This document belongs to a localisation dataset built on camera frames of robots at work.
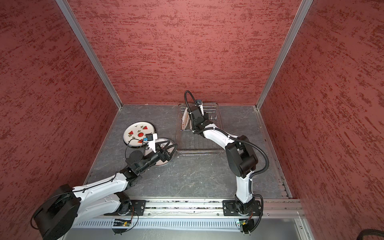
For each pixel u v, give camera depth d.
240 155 0.52
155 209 0.76
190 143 0.97
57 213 0.41
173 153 0.70
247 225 0.71
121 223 0.72
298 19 0.75
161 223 0.71
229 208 0.74
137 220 0.68
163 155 0.67
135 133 1.00
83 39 0.82
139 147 0.94
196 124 0.71
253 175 0.52
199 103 0.81
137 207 0.75
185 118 1.07
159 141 0.77
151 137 0.68
